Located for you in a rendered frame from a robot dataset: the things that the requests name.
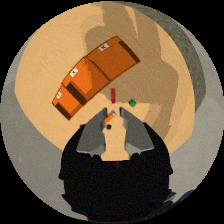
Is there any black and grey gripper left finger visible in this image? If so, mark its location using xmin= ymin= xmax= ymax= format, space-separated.
xmin=58 ymin=107 xmax=107 ymax=181

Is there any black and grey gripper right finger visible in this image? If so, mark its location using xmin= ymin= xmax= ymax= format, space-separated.
xmin=119 ymin=107 xmax=173 ymax=175

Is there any small green cube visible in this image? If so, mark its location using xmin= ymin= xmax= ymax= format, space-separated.
xmin=128 ymin=99 xmax=137 ymax=107

